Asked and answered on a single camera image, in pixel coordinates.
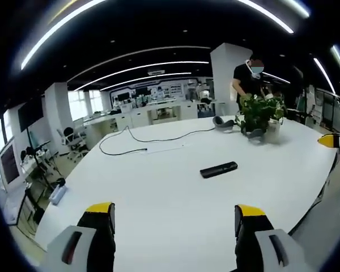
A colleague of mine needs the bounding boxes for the white counter cabinets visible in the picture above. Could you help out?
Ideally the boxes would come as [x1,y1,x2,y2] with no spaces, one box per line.
[83,102,199,142]

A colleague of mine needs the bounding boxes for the white power strip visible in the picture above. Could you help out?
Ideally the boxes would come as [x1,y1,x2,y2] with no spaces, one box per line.
[141,143,186,155]

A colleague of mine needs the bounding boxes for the grey headset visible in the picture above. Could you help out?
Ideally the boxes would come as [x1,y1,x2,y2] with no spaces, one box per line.
[241,124,267,146]
[212,115,235,134]

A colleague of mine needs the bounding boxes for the wall-mounted black screen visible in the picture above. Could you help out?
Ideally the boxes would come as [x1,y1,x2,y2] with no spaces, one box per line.
[17,97,45,133]

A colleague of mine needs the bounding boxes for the computer monitor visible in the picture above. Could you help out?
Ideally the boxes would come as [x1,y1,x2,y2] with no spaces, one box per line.
[0,141,25,193]

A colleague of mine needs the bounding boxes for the white tissue box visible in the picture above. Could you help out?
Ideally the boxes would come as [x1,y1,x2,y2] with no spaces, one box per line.
[49,184,68,206]

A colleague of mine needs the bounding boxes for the potted green plant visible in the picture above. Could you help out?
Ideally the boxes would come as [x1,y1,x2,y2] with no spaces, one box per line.
[235,94,287,145]

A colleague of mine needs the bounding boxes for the black remote control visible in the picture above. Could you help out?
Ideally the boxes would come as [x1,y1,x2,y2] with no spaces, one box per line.
[199,161,239,179]

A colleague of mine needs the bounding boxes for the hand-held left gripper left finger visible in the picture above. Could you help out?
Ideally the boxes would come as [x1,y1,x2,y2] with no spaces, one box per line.
[41,202,116,272]

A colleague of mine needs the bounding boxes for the white office chair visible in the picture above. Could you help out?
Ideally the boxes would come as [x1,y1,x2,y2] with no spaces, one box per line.
[56,126,88,162]

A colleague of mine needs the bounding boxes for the black power cable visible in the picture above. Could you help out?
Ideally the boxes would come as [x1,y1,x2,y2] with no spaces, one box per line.
[99,125,216,156]

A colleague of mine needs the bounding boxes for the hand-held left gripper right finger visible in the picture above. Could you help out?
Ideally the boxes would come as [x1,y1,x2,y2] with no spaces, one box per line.
[234,204,312,272]

